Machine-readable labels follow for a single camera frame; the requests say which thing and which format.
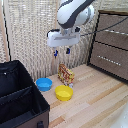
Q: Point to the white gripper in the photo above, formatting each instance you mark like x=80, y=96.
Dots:
x=61, y=38

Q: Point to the yellow plastic bowl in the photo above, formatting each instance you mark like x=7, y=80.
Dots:
x=64, y=92

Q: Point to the black fabric storage box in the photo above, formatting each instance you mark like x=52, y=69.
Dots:
x=16, y=96

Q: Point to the white black Franka robot arm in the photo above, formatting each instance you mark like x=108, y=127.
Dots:
x=71, y=13

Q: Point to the red yellow snack box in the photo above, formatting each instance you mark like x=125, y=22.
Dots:
x=66, y=75

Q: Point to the beige woven folding screen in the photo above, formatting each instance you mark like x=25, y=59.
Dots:
x=30, y=33

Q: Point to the blue plastic bowl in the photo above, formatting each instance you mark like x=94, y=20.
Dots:
x=44, y=84

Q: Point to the brown fabric drawer cabinet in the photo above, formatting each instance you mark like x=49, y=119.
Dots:
x=110, y=46

